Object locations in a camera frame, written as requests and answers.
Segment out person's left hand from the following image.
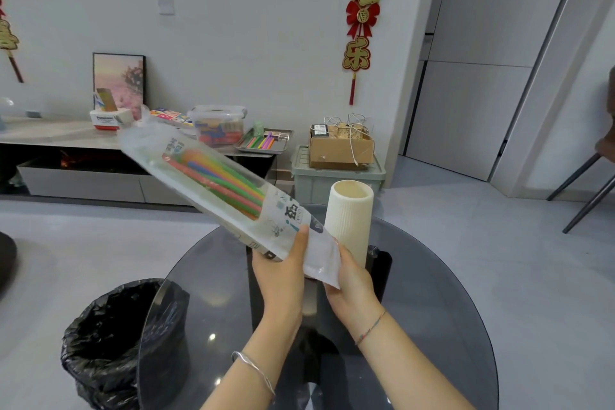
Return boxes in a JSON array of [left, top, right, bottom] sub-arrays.
[[252, 225, 309, 325]]

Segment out person's right hand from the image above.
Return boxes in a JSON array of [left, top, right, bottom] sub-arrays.
[[324, 241, 386, 335]]

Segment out clear plastic straw bag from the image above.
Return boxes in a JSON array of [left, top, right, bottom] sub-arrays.
[[117, 106, 342, 290]]

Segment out person's right forearm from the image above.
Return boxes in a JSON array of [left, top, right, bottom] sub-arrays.
[[355, 312, 477, 410]]

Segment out person's left forearm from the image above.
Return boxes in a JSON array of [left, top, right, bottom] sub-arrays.
[[201, 319, 304, 410]]

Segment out cream ribbed cylinder vase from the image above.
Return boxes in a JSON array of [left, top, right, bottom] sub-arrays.
[[324, 179, 375, 269]]

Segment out green plastic storage box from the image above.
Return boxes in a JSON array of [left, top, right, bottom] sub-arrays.
[[291, 145, 387, 207]]

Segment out brown cardboard box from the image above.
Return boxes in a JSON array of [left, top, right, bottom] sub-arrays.
[[308, 124, 376, 170]]

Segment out metal tray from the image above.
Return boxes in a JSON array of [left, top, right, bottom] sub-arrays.
[[234, 128, 294, 156]]

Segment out bundle of colourful straws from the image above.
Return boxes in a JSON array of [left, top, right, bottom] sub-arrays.
[[162, 147, 266, 222]]

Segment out colourful sticks in tray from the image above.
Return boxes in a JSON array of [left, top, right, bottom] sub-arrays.
[[244, 134, 275, 151]]

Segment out clear lidded plastic container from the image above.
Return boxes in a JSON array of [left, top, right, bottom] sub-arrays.
[[187, 104, 248, 147]]

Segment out colourful flat card box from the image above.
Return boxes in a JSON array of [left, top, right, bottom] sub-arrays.
[[149, 108, 194, 125]]

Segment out white door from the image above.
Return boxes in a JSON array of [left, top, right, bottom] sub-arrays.
[[403, 0, 586, 183]]

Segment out black bagged trash bin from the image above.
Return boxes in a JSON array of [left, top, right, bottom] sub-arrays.
[[61, 278, 191, 410]]

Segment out white red tissue box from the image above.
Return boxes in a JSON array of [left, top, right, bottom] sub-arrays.
[[89, 106, 133, 131]]

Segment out small upright card box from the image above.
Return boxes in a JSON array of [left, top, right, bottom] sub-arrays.
[[94, 88, 119, 113]]

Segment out framed sunset picture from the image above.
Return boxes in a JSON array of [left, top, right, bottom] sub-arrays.
[[92, 52, 147, 111]]

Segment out low grey media cabinet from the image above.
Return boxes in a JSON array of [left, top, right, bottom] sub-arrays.
[[0, 116, 278, 207]]

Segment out brown chair with black legs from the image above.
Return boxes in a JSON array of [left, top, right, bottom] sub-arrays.
[[547, 66, 615, 234]]

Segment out long red gold hanging decoration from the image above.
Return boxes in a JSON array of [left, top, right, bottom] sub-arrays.
[[342, 0, 390, 106]]

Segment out dark round stool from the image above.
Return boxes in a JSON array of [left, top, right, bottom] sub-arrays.
[[0, 231, 18, 301]]

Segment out thin string bracelet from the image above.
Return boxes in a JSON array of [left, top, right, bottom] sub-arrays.
[[354, 310, 388, 346]]

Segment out white cable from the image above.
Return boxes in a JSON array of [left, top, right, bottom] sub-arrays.
[[324, 113, 374, 168]]

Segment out silver bracelet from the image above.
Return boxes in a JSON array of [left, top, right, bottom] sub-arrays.
[[231, 351, 277, 399]]

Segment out red gold wall ornament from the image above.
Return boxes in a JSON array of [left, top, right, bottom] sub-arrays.
[[0, 0, 25, 84]]

